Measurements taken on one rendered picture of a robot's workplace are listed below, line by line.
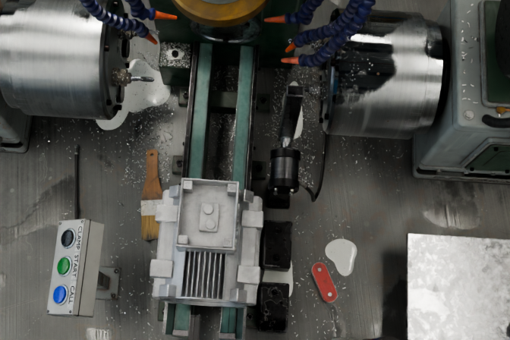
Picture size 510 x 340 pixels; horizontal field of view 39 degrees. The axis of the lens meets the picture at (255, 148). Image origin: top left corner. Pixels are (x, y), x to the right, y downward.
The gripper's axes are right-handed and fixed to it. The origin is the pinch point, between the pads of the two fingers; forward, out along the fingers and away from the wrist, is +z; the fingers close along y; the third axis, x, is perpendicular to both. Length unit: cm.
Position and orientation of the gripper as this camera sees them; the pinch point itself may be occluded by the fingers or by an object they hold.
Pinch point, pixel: (193, 339)
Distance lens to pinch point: 114.2
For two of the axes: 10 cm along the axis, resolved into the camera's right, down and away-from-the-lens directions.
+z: 0.6, -9.9, 1.5
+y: -10.0, -0.6, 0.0
